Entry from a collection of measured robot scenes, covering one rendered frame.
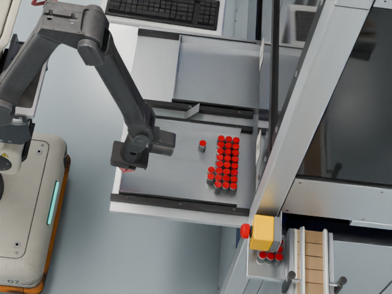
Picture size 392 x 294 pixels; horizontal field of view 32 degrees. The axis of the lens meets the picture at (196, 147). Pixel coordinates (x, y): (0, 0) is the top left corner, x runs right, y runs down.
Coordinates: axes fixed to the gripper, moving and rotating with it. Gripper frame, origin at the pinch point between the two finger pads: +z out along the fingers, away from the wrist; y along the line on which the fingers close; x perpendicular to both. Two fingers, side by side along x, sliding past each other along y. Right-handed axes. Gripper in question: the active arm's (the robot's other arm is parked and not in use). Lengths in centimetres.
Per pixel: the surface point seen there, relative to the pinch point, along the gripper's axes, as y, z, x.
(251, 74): 36, -2, 44
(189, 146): 18.9, 1.5, 13.5
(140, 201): 6.5, 2.5, -7.6
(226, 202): 30.0, -4.0, -5.8
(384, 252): 79, -6, -12
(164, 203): 13.0, 1.1, -7.4
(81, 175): -5, 96, 48
